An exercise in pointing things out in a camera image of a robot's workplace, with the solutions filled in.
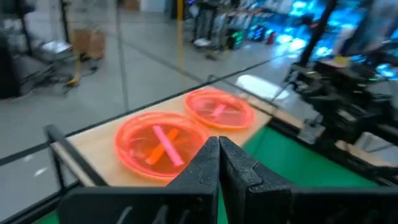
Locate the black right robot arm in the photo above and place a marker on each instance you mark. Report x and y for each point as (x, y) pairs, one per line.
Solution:
(342, 102)

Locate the translucent orange plate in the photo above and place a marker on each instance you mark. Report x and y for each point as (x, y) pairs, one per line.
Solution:
(157, 152)

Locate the cardboard box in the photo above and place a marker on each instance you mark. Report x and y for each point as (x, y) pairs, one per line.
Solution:
(88, 43)

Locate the wooden shelf with black frame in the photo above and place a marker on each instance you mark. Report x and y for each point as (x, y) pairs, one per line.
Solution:
(102, 146)

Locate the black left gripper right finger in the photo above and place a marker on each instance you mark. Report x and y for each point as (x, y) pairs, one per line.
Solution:
(242, 193)

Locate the person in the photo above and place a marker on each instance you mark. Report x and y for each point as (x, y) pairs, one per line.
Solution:
(203, 21)

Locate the green table mat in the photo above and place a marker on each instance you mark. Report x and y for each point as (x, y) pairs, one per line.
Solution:
(280, 155)

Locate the translucent pink plate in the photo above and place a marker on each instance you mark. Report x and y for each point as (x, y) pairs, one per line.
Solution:
(219, 110)
(168, 146)

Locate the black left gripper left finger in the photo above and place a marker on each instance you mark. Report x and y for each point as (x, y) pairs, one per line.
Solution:
(199, 186)

